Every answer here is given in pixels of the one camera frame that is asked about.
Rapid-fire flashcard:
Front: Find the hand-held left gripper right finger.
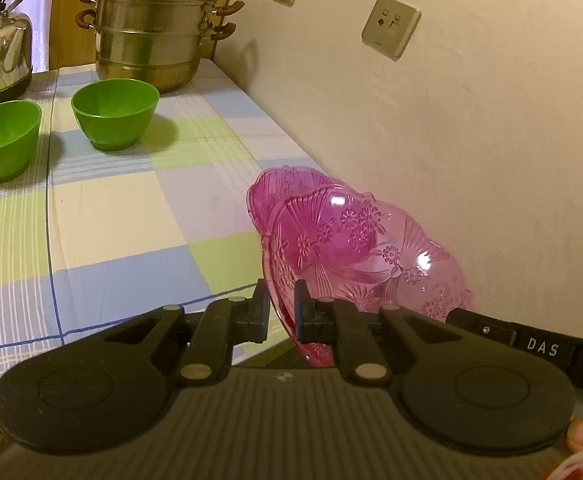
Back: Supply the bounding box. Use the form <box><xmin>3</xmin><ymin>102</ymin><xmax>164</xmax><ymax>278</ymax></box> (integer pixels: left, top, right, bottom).
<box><xmin>294</xmin><ymin>279</ymin><xmax>463</xmax><ymax>387</ymax></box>

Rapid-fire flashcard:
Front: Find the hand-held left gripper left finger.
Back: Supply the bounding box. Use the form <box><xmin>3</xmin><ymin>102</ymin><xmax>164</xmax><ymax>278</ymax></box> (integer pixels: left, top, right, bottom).
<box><xmin>102</xmin><ymin>279</ymin><xmax>271</xmax><ymax>387</ymax></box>

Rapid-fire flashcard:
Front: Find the pink glass plate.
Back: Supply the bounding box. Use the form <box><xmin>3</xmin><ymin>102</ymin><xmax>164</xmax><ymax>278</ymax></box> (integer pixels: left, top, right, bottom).
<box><xmin>247</xmin><ymin>167</ymin><xmax>352</xmax><ymax>237</ymax></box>
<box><xmin>268</xmin><ymin>185</ymin><xmax>477</xmax><ymax>367</ymax></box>

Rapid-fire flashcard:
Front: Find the green plastic bowl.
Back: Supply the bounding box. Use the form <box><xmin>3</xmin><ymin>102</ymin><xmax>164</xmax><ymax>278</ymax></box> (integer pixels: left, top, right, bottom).
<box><xmin>71</xmin><ymin>78</ymin><xmax>160</xmax><ymax>152</ymax></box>
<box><xmin>0</xmin><ymin>100</ymin><xmax>42</xmax><ymax>183</ymax></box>

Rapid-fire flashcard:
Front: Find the checked tablecloth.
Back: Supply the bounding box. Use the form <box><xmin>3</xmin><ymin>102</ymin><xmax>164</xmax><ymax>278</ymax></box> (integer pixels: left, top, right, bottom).
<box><xmin>0</xmin><ymin>57</ymin><xmax>323</xmax><ymax>433</ymax></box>

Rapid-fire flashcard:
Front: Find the stainless steel steamer pot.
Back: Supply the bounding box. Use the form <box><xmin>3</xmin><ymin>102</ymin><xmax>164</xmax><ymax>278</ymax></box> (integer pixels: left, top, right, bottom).
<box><xmin>76</xmin><ymin>0</ymin><xmax>245</xmax><ymax>95</ymax></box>

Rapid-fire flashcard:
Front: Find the white wall socket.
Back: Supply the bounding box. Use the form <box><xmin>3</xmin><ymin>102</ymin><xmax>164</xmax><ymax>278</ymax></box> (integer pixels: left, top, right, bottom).
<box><xmin>361</xmin><ymin>0</ymin><xmax>421</xmax><ymax>62</ymax></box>

